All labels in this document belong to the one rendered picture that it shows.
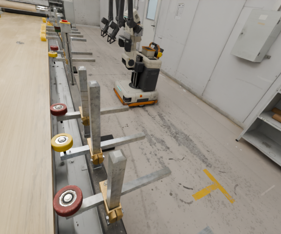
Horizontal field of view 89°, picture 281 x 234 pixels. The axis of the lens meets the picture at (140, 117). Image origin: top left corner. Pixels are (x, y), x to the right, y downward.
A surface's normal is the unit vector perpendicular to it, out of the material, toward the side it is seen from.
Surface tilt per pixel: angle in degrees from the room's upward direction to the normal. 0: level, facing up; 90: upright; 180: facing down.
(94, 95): 90
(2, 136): 0
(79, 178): 0
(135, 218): 0
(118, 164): 90
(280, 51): 90
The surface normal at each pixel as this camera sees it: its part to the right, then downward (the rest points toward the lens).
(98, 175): 0.16, -0.79
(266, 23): -0.88, 0.15
